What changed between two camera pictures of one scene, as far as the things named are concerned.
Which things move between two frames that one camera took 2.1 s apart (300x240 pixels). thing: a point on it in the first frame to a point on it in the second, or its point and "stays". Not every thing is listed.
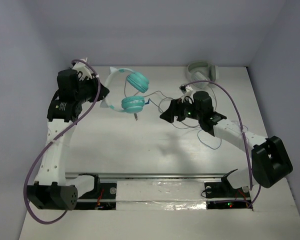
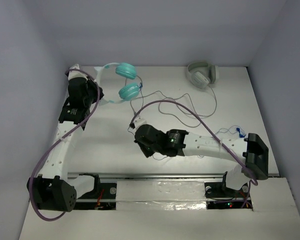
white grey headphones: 202,73 stays
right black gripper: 175,108 to 147,151
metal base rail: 161,191 stays
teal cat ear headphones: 132,104 to 127,92
